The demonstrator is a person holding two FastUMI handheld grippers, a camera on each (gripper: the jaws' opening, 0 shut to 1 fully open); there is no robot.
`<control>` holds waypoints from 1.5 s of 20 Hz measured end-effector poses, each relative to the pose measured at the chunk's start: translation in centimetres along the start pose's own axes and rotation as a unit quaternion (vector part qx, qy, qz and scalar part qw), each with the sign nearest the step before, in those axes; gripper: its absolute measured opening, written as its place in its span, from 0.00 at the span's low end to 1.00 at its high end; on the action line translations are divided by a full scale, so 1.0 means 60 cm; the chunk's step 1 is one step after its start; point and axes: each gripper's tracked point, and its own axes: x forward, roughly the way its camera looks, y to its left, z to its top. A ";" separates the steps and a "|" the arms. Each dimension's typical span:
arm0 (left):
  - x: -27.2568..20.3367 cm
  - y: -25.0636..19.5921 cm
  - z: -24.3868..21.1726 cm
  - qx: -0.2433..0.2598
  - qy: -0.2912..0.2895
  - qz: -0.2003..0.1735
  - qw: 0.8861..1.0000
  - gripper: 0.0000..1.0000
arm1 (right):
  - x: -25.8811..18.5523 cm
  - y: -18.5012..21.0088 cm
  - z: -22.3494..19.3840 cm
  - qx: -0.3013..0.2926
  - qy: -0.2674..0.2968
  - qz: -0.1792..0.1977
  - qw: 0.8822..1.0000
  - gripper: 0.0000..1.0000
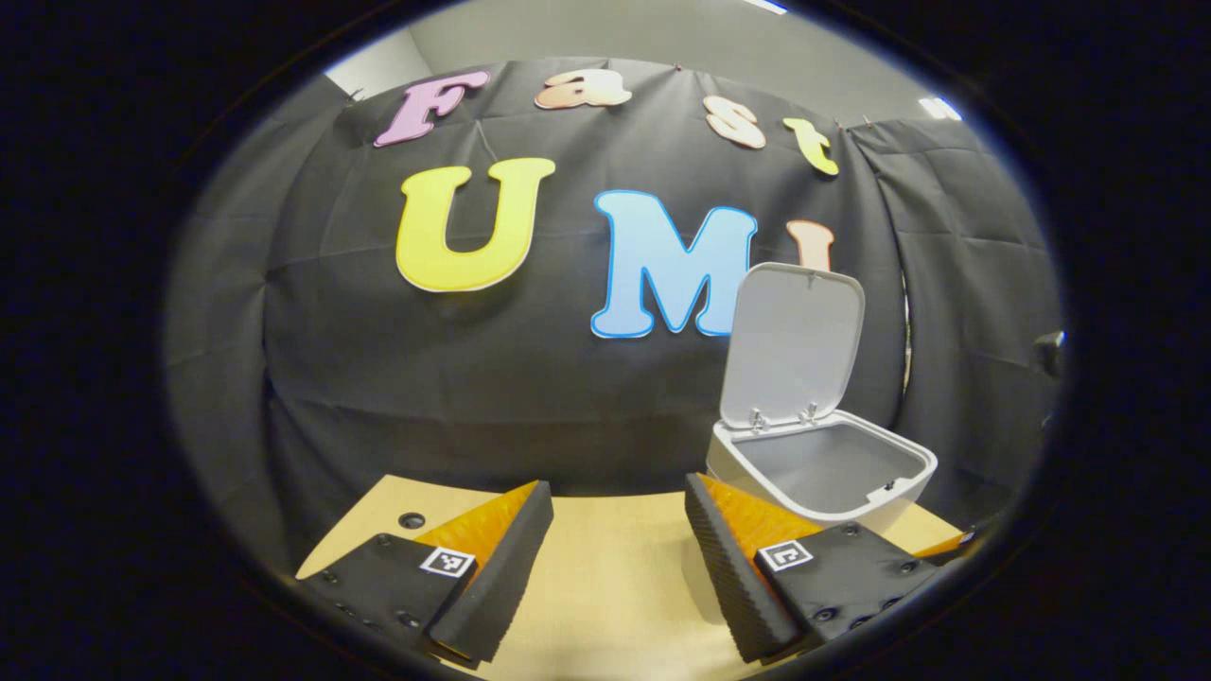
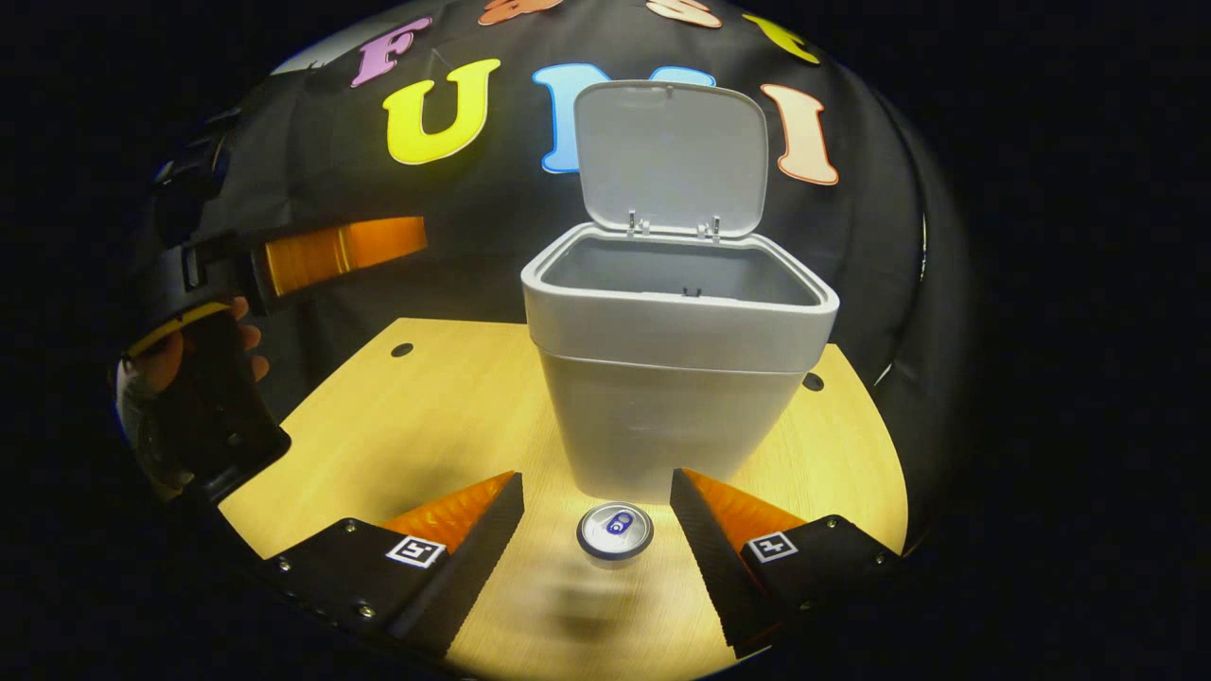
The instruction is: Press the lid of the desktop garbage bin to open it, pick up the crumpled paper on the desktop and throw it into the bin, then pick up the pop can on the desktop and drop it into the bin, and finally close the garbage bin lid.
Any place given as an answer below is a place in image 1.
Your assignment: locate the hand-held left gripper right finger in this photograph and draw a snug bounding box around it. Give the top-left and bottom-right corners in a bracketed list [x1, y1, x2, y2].
[683, 471, 942, 663]

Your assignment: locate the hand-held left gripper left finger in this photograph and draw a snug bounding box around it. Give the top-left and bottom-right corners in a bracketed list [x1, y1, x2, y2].
[298, 480, 555, 668]

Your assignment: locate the white desktop garbage bin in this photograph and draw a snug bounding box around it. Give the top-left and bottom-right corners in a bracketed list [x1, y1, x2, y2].
[705, 262, 939, 540]

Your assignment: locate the wooden desktop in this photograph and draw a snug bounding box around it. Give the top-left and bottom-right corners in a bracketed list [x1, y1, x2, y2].
[295, 473, 966, 681]

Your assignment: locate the black backdrop cloth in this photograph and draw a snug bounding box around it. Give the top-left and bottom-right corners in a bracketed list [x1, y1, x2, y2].
[166, 57, 1065, 568]

